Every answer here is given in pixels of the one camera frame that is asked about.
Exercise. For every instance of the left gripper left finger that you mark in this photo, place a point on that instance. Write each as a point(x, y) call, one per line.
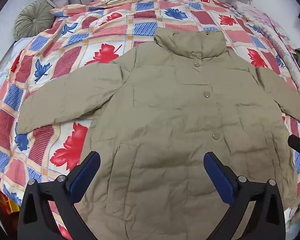
point(35, 218)

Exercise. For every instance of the round green pleated cushion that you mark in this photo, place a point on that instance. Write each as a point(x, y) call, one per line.
point(33, 19)

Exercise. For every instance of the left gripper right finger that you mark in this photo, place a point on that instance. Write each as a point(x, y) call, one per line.
point(267, 220)

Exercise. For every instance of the pink floral blanket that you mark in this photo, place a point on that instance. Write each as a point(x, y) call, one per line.
point(276, 36)

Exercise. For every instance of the leaf patterned patchwork quilt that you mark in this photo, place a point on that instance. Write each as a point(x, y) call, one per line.
point(100, 32)

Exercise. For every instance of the khaki puffer jacket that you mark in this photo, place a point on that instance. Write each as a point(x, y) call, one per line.
point(157, 109)

